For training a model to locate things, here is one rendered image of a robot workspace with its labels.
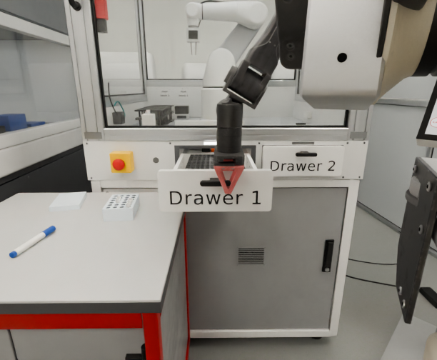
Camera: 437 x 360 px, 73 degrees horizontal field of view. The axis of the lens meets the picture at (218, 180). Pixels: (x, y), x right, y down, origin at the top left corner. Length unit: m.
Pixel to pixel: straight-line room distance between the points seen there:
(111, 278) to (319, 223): 0.84
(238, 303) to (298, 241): 0.39
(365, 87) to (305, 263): 1.14
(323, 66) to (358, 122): 0.95
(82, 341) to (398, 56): 0.69
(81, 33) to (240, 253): 0.96
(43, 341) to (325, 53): 0.71
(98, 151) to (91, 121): 0.11
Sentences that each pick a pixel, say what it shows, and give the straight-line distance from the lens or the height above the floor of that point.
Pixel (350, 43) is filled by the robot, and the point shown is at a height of 1.15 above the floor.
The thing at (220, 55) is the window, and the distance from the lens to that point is 1.07.
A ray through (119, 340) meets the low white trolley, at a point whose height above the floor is 0.64.
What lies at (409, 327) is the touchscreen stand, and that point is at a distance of 1.82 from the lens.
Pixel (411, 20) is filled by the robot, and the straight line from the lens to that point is 0.23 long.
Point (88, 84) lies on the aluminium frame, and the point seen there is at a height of 1.14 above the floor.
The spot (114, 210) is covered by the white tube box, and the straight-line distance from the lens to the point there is 0.89.
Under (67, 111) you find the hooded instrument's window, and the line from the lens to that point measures 1.88.
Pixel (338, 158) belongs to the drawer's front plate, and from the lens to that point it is 1.14.
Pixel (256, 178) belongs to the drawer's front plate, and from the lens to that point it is 0.74.
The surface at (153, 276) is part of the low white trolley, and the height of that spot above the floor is 0.76.
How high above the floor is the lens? 1.12
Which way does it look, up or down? 17 degrees down
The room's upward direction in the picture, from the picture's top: straight up
